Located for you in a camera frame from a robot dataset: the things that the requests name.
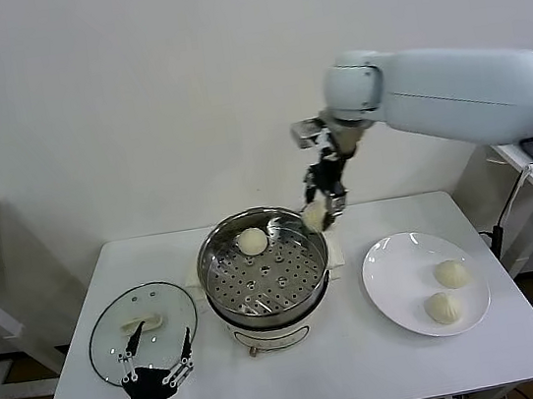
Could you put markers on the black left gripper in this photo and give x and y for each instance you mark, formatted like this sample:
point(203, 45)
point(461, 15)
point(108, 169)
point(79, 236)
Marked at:
point(146, 385)

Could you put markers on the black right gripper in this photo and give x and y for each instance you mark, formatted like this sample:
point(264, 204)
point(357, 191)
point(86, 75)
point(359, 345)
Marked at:
point(330, 165)

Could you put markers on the white steamed baozi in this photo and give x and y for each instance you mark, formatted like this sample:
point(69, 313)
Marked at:
point(314, 216)
point(451, 274)
point(443, 308)
point(252, 241)

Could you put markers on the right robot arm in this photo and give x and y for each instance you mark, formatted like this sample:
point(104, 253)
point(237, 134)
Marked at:
point(454, 88)

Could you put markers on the stainless steel steamer basket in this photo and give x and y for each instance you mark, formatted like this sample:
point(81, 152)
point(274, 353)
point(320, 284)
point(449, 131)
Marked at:
point(238, 283)

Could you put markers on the white round plate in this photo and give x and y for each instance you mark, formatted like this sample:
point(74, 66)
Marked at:
point(397, 280)

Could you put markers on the white electric cooker pot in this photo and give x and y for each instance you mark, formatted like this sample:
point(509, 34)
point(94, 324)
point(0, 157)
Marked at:
point(271, 335)

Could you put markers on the black power adapter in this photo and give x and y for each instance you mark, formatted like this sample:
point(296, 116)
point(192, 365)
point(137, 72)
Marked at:
point(499, 238)

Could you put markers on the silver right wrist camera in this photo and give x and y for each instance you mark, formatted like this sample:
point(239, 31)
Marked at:
point(309, 133)

